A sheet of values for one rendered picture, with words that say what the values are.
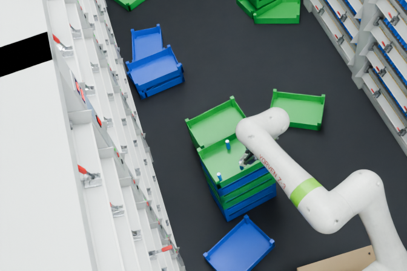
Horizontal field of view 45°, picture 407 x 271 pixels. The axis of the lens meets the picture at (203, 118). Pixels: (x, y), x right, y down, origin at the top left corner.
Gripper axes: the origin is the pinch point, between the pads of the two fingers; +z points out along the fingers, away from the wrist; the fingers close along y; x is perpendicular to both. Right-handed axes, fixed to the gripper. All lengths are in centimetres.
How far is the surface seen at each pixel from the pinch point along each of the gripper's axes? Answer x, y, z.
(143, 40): 48, 121, 75
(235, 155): 1.3, 7.2, 9.8
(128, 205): 53, -47, -39
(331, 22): -58, 113, 9
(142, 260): 46, -64, -42
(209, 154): 12.6, 7.8, 15.1
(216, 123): 4, 41, 37
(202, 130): 10, 37, 40
